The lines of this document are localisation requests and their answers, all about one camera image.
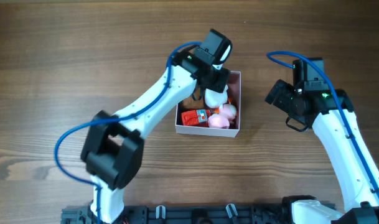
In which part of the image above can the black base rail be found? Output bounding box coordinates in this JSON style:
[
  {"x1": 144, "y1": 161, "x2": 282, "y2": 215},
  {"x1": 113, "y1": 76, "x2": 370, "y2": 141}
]
[{"x1": 60, "y1": 195, "x2": 342, "y2": 224}]

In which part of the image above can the red toy truck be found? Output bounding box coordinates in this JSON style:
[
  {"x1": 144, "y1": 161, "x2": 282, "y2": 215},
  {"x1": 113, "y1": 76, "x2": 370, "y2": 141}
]
[{"x1": 181, "y1": 109, "x2": 211, "y2": 127}]

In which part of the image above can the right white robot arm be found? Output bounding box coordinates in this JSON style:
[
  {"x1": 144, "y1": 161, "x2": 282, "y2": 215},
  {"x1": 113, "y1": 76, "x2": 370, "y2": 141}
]
[{"x1": 265, "y1": 51, "x2": 379, "y2": 223}]

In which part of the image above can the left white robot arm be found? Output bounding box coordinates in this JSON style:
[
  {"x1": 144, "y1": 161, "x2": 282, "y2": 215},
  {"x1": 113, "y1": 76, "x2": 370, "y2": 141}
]
[{"x1": 80, "y1": 42, "x2": 232, "y2": 223}]

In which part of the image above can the left blue cable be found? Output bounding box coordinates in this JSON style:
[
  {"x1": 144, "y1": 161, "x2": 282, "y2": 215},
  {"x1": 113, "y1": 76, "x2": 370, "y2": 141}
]
[{"x1": 54, "y1": 41, "x2": 203, "y2": 224}]

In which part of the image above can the white box pink inside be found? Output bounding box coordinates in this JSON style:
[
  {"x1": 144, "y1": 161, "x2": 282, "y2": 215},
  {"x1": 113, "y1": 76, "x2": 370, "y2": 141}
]
[{"x1": 175, "y1": 71, "x2": 241, "y2": 138}]

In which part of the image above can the white plush duck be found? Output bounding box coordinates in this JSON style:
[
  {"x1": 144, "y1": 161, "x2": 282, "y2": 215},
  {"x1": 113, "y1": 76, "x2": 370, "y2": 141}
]
[{"x1": 204, "y1": 85, "x2": 228, "y2": 108}]

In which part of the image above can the brown plush toy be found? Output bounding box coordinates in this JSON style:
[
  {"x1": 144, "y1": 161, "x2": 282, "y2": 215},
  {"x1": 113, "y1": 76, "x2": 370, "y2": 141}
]
[{"x1": 180, "y1": 93, "x2": 205, "y2": 111}]

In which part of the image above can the pink pig toy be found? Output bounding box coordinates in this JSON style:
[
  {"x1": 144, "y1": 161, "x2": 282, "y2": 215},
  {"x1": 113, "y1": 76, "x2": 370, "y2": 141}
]
[{"x1": 208, "y1": 104, "x2": 237, "y2": 129}]

